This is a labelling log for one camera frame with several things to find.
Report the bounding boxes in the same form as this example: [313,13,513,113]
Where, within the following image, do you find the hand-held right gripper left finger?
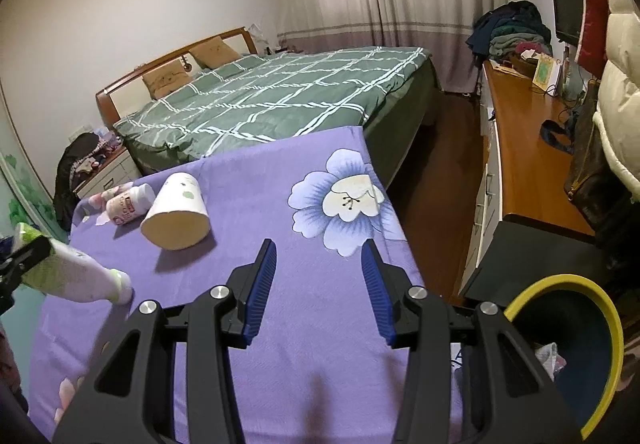
[52,239,278,444]

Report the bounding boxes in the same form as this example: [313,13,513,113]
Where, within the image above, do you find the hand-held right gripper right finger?
[360,240,583,444]

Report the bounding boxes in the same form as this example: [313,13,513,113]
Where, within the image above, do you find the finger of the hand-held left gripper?
[0,236,53,285]

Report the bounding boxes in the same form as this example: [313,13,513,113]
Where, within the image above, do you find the green white bottle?
[12,223,133,305]

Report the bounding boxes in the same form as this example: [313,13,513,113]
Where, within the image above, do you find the yellow-rimmed trash bin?
[502,274,626,444]

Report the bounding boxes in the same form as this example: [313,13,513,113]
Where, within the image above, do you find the dark clothes on nightstand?
[52,133,101,229]

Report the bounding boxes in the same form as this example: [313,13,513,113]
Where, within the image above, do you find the purple floral tablecloth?
[27,126,466,444]

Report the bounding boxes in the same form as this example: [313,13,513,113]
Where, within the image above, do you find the cream paper cup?
[140,172,211,251]

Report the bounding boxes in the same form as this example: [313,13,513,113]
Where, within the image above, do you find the white nightstand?
[75,146,141,199]

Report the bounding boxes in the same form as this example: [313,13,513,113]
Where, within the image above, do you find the pink label white bottle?
[106,183,157,227]

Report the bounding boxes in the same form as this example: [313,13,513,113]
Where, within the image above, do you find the black box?
[459,219,621,309]

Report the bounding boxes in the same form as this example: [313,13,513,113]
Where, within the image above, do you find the white plastic bag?
[532,341,568,382]

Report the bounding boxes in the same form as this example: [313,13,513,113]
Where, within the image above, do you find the wooden headboard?
[96,26,258,132]

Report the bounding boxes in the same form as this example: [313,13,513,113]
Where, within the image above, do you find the bed with green plaid cover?
[114,46,443,177]

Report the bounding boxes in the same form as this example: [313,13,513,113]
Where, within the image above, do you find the long wooden desk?
[457,56,601,295]

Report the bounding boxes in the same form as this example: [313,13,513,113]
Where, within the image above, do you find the brown pillow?
[141,58,193,99]
[189,36,242,70]

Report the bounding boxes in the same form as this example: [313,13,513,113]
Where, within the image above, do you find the brown handbag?
[564,78,640,235]

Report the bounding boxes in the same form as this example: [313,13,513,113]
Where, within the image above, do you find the pile of dark clothes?
[466,0,553,62]

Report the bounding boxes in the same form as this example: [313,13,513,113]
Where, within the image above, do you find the cream puffer jacket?
[592,0,640,205]

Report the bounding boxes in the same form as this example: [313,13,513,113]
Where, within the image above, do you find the red cloth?
[575,0,616,79]

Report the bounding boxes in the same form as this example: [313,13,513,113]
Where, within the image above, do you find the blue strap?
[539,120,581,155]

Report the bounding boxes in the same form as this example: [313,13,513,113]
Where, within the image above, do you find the small picture frame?
[531,52,560,92]

